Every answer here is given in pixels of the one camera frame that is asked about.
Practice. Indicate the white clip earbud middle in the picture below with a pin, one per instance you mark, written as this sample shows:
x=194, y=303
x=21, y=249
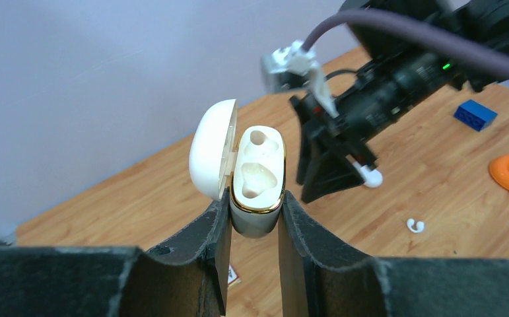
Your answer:
x=415, y=226

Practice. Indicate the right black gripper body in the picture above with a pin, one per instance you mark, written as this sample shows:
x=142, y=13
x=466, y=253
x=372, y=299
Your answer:
x=380, y=96

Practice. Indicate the playing card box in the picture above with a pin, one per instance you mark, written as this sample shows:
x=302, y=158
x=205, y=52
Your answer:
x=233, y=277

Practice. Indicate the blue object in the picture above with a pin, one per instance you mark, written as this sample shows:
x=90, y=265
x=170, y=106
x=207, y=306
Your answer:
x=475, y=115

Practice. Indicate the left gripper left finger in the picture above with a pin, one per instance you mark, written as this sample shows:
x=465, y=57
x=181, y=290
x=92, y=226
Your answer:
x=186, y=275

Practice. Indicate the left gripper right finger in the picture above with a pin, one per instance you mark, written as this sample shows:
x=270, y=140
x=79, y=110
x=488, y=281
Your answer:
x=321, y=275

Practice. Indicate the white stem earbud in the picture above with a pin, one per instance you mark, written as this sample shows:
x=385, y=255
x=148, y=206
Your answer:
x=371, y=178

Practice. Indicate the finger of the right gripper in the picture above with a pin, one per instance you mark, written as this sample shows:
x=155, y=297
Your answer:
x=305, y=156
x=327, y=174

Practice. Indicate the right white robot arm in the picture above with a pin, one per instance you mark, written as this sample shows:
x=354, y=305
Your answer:
x=415, y=49

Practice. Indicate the white gold earbud case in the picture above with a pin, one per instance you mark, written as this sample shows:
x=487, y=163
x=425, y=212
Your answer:
x=251, y=166

